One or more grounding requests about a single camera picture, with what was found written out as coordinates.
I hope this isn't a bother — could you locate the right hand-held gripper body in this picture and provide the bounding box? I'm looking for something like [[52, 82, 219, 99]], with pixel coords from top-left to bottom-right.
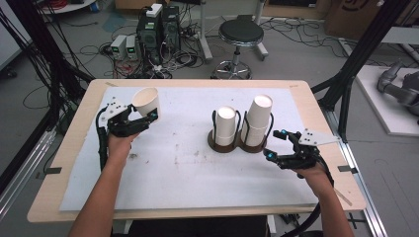
[[273, 127, 341, 171]]

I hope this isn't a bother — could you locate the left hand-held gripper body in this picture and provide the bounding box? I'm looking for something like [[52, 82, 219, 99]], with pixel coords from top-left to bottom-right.
[[98, 97, 152, 138]]

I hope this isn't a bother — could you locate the white paper cup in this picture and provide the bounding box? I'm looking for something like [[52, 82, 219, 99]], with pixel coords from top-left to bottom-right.
[[131, 86, 161, 119]]

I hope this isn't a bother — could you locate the dark wooden cup holder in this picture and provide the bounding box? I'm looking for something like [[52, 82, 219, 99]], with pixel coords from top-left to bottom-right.
[[238, 111, 276, 154], [207, 109, 243, 154]]

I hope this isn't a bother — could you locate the tall stack of cups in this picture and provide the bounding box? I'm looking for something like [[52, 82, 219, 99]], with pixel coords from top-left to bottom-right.
[[240, 94, 274, 148]]

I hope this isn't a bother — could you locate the short stack of cups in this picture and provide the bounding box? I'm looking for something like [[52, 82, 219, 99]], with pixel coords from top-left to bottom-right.
[[214, 106, 237, 147]]

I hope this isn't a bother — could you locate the person's left hand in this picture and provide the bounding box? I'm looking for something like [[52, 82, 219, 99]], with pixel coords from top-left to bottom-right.
[[107, 130, 141, 165]]

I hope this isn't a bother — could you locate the person's right hand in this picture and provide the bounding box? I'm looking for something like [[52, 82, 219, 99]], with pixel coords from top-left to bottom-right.
[[292, 162, 334, 199]]

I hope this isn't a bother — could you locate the grey power supply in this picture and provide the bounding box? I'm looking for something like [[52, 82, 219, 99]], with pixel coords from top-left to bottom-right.
[[110, 34, 128, 60], [126, 34, 139, 60]]

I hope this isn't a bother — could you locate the black computer tower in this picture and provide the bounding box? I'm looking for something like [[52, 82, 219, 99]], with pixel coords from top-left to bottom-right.
[[161, 5, 182, 52], [136, 13, 164, 65]]

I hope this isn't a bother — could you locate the white table mat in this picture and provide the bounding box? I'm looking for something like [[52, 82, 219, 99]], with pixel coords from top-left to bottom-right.
[[58, 86, 319, 212]]

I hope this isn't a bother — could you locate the white floor platform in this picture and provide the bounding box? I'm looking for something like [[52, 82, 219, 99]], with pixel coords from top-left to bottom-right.
[[355, 63, 419, 138]]

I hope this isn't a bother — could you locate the beige desk with white legs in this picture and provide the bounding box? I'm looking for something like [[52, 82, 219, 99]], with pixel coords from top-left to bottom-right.
[[194, 0, 214, 64]]

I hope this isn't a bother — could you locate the white box on tower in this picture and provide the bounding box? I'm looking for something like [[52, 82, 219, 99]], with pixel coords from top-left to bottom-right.
[[145, 3, 164, 19]]

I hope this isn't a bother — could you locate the black round stool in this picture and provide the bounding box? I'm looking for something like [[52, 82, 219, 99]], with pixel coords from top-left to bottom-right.
[[210, 18, 266, 80]]

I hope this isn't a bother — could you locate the brown cardboard box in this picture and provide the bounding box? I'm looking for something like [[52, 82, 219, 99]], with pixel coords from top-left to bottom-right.
[[324, 0, 383, 41]]

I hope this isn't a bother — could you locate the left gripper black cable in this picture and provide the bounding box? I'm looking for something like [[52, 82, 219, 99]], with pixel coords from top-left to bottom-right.
[[95, 108, 111, 173]]

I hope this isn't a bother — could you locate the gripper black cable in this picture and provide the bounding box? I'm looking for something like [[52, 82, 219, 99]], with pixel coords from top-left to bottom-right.
[[95, 108, 111, 173], [280, 157, 336, 237]]

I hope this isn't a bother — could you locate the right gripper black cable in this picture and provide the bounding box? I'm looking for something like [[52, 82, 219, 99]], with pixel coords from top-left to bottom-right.
[[280, 157, 336, 237]]

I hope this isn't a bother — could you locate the black frame with cables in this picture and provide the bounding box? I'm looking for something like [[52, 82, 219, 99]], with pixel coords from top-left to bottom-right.
[[0, 0, 94, 196]]

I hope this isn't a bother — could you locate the black frame post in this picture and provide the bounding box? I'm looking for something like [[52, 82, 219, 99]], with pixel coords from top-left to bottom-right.
[[310, 0, 413, 143]]

